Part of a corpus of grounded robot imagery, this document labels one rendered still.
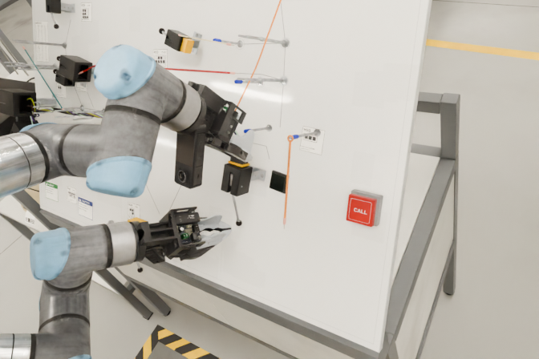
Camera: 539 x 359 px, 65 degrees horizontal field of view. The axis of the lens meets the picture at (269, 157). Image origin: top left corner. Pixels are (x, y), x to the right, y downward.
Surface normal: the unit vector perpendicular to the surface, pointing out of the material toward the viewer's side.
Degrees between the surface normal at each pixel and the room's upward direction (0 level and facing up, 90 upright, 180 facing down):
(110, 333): 0
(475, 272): 0
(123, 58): 28
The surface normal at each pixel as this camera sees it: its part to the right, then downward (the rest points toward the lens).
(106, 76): -0.43, -0.28
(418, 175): -0.28, -0.69
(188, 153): -0.58, 0.18
